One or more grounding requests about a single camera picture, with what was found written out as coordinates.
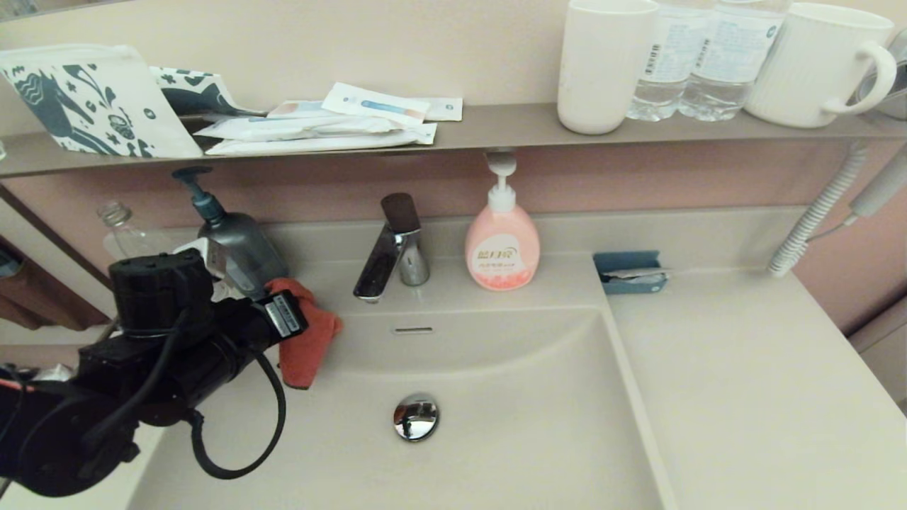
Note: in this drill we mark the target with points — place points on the wall mirror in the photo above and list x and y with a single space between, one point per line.
28 6

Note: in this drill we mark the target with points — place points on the clear empty plastic bottle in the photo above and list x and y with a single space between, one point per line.
134 237

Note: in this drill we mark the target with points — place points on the orange cleaning cloth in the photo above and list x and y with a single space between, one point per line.
308 347

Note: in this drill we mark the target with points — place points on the grey hair dryer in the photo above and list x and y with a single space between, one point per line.
882 188

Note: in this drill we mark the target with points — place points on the brown fabric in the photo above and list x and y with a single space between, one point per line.
49 301

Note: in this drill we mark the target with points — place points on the white ribbed mug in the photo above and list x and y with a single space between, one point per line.
804 71

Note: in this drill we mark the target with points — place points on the clear water bottle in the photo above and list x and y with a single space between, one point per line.
732 64
664 64

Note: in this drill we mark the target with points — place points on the beige cabinet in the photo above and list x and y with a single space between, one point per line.
886 347

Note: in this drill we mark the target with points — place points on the grey wall shelf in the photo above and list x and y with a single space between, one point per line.
496 129

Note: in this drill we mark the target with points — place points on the white packet blue print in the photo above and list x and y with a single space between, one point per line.
294 127

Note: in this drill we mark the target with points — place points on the large patterned toiletry pouch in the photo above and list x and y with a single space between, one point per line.
88 100

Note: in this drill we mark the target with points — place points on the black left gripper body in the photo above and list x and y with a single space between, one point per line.
159 290

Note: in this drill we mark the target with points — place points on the small patterned toiletry pouch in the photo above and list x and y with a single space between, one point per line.
200 90

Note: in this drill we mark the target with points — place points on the beige wash basin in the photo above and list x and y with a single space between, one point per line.
531 425

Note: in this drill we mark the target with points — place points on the dark grey pump bottle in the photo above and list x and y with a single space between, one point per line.
244 244

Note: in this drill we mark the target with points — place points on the chrome dryer holder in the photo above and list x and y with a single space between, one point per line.
900 99

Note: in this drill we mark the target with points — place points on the small white sachet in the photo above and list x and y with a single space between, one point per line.
444 109

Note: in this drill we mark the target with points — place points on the pinkish small packet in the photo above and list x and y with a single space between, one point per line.
297 109

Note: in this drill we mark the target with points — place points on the blue soap dish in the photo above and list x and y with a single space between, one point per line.
627 260

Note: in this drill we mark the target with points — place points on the white toothbrush packet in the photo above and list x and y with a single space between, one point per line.
379 105

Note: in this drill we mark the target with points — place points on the white plastic tumbler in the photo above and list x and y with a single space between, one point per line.
602 71

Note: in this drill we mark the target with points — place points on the chrome drain stopper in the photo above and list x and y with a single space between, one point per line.
417 418

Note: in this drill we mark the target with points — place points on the large white flat packet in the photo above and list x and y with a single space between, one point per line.
315 145

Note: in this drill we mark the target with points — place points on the chrome sink faucet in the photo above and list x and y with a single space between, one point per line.
379 268

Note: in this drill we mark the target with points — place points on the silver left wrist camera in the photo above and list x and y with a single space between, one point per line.
216 265

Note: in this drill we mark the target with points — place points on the pink soap pump bottle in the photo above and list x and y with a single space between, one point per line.
502 249

